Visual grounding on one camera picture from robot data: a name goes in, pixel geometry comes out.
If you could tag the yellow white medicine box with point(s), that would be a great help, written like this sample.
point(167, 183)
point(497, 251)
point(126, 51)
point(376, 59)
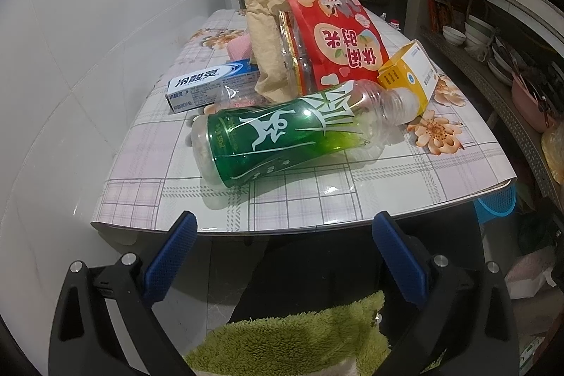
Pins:
point(411, 68)

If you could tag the green plastic bottle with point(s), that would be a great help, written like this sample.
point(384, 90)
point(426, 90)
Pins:
point(239, 145)

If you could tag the green fuzzy sleeve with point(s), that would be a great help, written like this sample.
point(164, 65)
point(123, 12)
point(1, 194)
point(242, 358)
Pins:
point(342, 340)

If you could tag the pink scouring sponge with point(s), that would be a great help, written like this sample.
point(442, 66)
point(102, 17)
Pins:
point(239, 48)

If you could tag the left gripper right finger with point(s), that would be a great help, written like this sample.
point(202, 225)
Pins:
point(465, 324)

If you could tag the white bowl stack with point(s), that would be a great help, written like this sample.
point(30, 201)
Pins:
point(480, 30)

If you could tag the blue plastic trash basket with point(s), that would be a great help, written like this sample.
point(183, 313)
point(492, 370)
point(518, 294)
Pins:
point(495, 205)

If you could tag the brown paper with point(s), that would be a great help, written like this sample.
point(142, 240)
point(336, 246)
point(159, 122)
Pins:
point(263, 24)

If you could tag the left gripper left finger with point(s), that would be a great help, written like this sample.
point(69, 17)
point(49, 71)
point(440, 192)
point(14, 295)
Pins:
point(83, 339)

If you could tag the blue white toothpaste box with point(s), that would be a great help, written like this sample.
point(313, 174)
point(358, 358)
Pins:
point(201, 87)

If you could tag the red snack bag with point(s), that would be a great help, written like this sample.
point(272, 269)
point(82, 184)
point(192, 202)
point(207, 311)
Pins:
point(340, 40)

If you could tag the floral tablecloth table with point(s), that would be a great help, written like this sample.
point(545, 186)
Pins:
point(155, 176)

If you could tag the pink plastic basin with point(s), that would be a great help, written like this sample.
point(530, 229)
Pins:
point(528, 107)

